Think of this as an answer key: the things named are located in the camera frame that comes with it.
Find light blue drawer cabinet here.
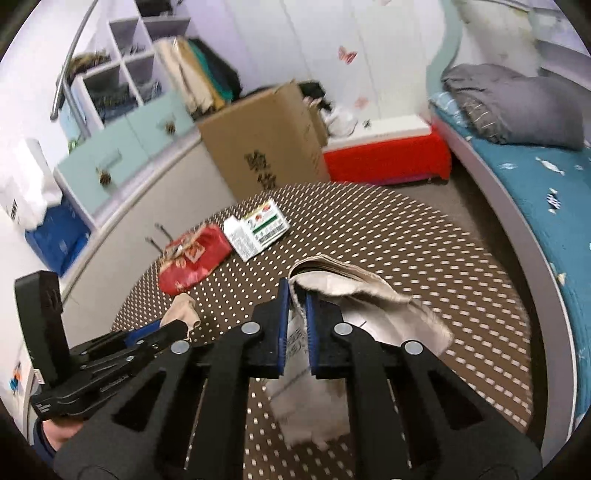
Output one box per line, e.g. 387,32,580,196
53,88,197,229

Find white green carton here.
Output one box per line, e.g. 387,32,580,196
223,199,291,261

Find red storage bench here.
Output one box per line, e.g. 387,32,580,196
322,115,452,186

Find person's left forearm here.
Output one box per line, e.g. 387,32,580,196
33,418,58,462

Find beige paper bag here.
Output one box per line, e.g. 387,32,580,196
287,255,454,356

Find grey duvet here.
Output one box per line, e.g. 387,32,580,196
441,64,586,151

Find white cubby shelf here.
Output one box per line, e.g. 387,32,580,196
55,14,195,139

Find teal folded cloth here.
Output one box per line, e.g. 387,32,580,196
189,38,243,104

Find beige folded cloth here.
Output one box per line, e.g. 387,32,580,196
154,38,218,116

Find red packet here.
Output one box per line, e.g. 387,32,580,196
158,224,233,296

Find person's left hand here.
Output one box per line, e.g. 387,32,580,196
44,417,86,453

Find black cloth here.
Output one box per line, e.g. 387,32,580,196
298,80,334,109

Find cardboard box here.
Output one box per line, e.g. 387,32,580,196
196,79,331,201

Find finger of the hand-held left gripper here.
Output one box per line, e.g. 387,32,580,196
84,343,174,384
122,320,190,347

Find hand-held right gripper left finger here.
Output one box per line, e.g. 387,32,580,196
53,278,291,480

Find light blue pillow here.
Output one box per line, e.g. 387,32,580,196
428,91,476,139

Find brown polka dot table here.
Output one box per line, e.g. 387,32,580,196
111,181,534,480

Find bed with teal mattress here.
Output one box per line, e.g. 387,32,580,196
425,0,591,467

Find blue bag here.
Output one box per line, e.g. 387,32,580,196
24,198,90,275

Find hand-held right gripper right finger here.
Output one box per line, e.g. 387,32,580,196
305,291,544,480

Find beige paper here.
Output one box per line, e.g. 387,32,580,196
161,293,201,333

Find curved metal rail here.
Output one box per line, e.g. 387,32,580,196
50,0,100,121

